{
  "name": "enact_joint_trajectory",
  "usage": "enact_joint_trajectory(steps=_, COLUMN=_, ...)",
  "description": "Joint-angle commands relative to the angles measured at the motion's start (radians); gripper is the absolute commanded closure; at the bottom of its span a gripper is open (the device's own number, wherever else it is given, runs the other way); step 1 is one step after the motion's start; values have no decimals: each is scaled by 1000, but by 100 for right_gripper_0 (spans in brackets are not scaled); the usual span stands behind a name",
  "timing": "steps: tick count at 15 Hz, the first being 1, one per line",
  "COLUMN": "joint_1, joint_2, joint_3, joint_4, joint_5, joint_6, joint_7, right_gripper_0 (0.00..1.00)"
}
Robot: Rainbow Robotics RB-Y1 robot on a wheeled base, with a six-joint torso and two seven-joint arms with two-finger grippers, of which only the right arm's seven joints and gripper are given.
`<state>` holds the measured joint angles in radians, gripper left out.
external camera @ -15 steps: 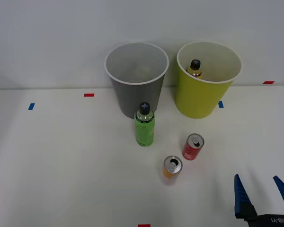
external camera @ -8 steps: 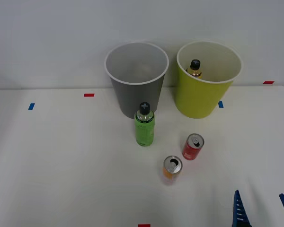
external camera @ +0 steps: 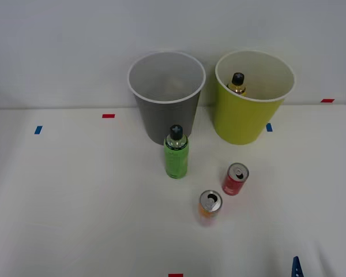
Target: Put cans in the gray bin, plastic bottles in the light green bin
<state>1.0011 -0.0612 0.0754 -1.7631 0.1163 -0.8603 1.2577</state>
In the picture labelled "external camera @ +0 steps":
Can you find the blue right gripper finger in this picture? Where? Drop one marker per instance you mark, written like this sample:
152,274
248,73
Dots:
297,269

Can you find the red drink can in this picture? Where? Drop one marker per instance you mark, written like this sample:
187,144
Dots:
233,183

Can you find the yellow-green plastic waste bin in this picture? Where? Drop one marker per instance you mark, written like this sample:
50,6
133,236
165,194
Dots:
242,121

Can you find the orange drink can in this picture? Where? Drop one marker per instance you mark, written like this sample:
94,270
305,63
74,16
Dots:
210,206

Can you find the green plastic bottle black cap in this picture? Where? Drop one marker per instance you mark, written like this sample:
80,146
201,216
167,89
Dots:
176,158

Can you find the grey plastic waste bin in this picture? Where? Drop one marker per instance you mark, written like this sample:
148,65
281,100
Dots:
161,121

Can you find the yellow plastic bottle black cap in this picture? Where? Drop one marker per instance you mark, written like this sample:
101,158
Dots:
237,83

